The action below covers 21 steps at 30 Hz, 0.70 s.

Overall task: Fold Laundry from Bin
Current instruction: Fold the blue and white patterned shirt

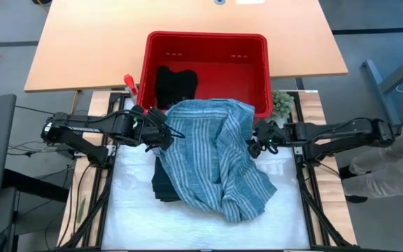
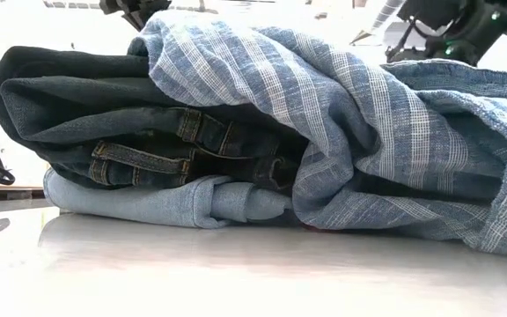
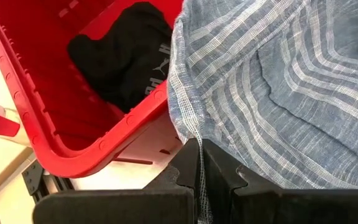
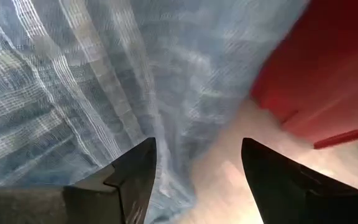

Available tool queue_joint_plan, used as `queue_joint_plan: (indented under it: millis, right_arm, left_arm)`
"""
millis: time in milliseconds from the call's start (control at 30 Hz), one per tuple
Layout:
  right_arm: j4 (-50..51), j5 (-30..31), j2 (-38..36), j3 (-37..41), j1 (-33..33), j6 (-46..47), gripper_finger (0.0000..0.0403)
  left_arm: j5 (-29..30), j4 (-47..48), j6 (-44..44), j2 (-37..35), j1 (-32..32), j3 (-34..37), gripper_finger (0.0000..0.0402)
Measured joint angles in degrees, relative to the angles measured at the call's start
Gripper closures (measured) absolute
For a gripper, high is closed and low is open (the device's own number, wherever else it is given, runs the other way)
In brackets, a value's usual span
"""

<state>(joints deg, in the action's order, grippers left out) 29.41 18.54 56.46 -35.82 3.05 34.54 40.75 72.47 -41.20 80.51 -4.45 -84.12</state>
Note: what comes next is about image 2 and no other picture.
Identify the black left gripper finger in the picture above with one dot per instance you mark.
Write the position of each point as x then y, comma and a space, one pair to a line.
135, 21

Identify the dark blue jeans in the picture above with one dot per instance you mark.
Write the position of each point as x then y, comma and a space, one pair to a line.
82, 97

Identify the light blue jeans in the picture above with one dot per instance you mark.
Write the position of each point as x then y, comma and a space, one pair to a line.
148, 202

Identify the blue striped shirt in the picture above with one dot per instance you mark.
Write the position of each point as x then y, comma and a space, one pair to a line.
368, 132

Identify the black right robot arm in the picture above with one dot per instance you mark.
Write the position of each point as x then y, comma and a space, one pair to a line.
465, 26

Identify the ribbed ceiling air duct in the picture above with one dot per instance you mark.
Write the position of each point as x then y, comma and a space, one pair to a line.
387, 13

